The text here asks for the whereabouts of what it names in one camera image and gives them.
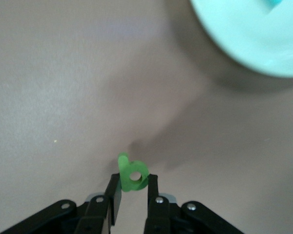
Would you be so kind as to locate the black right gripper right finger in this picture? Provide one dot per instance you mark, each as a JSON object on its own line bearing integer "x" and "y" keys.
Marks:
{"x": 153, "y": 192}

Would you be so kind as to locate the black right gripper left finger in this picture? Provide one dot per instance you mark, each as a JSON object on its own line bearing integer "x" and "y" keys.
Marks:
{"x": 113, "y": 192}

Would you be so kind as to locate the green letter g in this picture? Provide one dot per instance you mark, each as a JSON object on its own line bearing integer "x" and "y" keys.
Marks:
{"x": 125, "y": 178}

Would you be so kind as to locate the teal letter y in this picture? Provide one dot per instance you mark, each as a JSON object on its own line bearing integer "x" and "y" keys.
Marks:
{"x": 274, "y": 2}

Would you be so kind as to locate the mint green plate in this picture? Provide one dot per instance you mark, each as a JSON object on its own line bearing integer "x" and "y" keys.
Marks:
{"x": 254, "y": 31}

